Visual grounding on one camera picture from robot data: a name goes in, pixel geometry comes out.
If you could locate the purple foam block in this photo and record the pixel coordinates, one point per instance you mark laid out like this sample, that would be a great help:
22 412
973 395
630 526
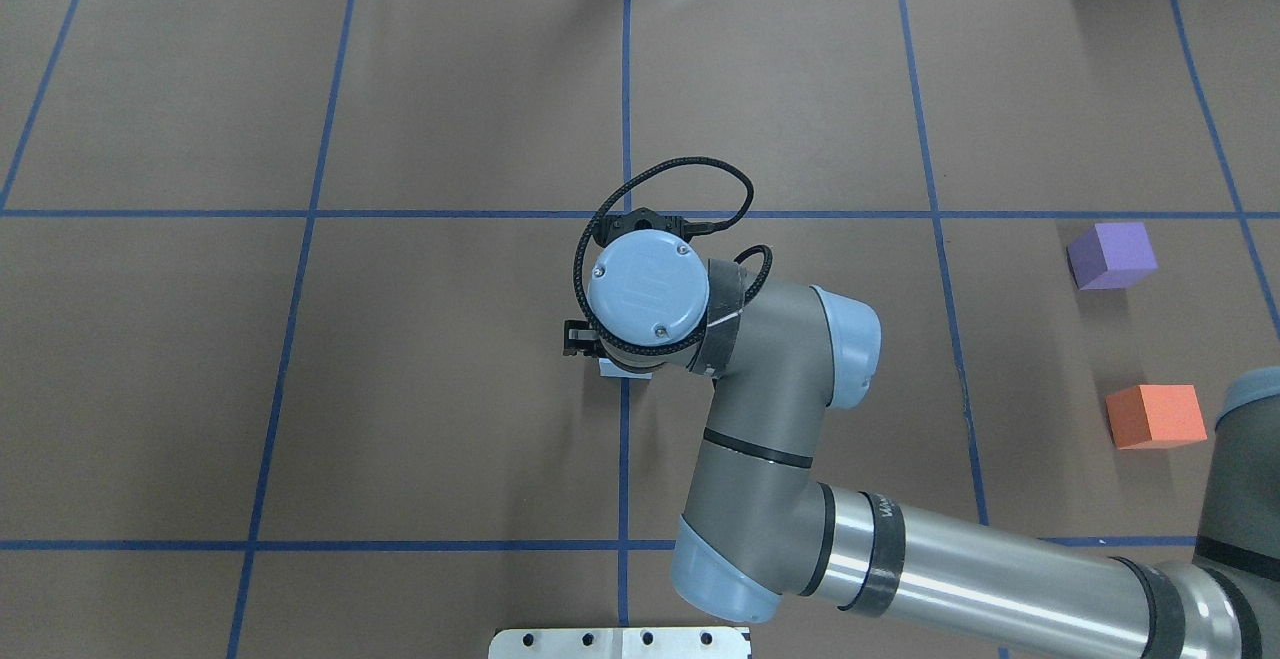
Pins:
1111 256

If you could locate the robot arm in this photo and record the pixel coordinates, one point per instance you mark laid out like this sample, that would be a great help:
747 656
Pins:
756 525

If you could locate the white pedestal base plate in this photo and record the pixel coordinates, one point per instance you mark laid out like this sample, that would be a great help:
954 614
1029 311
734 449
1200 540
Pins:
623 642

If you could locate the light blue foam block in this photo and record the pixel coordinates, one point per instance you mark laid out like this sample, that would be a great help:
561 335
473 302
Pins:
609 369

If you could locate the orange foam block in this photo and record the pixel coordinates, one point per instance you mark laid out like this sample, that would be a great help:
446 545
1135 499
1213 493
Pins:
1151 416

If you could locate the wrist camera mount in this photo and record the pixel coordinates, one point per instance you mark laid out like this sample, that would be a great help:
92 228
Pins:
612 226

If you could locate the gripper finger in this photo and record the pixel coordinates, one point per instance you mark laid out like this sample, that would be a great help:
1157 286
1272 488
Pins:
578 338

